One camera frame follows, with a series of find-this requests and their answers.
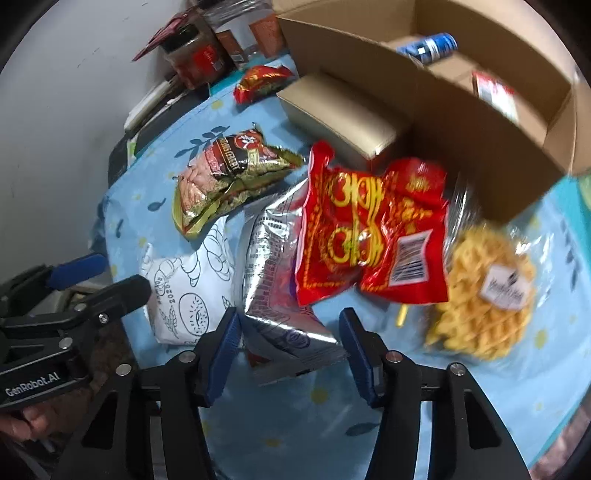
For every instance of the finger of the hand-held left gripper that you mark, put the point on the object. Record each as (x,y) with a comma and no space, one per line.
(120,295)
(76,271)

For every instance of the dark lid glass jar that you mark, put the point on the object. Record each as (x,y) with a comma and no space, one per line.
(194,60)

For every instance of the yellow stick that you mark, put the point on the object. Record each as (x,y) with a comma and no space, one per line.
(401,317)

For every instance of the person's left hand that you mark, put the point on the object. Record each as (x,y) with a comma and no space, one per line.
(32,422)

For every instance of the pink blanket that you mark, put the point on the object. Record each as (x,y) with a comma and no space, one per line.
(568,445)

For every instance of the small red noodle packet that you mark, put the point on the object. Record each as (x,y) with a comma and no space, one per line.
(261,82)

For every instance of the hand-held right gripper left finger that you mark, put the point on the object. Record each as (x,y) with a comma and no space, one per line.
(224,355)

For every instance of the large cardboard box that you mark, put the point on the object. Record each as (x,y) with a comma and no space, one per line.
(461,138)

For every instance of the clear glass jar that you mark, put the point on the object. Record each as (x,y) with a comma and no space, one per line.
(235,44)
(268,30)

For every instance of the white bread print bag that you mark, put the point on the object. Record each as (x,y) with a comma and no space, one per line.
(189,295)

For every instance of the small red white-label packet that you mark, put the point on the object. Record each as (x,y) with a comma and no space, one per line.
(496,92)

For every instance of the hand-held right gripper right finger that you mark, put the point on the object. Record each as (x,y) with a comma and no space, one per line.
(358,355)

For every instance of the clear bag of waffle crisps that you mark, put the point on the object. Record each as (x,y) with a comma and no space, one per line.
(485,295)

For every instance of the silver snack packet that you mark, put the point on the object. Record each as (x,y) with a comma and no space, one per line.
(272,295)

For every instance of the large red snack packet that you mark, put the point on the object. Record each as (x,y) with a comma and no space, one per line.
(351,230)

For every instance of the white book stack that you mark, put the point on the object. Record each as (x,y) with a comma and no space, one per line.
(147,105)

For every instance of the gold green nut packet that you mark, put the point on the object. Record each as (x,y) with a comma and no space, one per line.
(221,180)

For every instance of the red paper card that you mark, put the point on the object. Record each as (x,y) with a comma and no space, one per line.
(159,39)

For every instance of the blue white can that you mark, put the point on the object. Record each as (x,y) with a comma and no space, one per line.
(431,46)

